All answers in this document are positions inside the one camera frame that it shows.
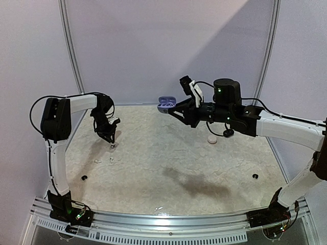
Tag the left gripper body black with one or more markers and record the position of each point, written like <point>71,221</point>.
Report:
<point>103,126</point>

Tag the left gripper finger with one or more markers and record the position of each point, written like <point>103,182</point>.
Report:
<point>107,136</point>
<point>112,133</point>

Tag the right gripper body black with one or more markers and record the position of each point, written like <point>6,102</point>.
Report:
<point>193,114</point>

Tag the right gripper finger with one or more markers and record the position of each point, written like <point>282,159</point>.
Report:
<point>185,117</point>
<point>184,104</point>

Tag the purple earbud charging case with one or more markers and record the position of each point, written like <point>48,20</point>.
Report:
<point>165,103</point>

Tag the pink earbud charging case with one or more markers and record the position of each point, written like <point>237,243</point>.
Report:
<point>212,139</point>

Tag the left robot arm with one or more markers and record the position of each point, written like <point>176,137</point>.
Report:
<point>56,128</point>

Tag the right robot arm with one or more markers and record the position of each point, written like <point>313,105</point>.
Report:
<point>250,120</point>

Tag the black earbud case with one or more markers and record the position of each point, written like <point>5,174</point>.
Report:
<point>228,133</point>

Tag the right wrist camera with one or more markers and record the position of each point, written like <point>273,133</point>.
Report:
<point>191,88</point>

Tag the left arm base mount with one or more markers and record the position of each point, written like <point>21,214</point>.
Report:
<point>62,210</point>

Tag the aluminium front rail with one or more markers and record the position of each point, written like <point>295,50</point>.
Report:
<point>118,228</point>

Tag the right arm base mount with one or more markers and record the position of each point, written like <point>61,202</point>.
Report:
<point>274,213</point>

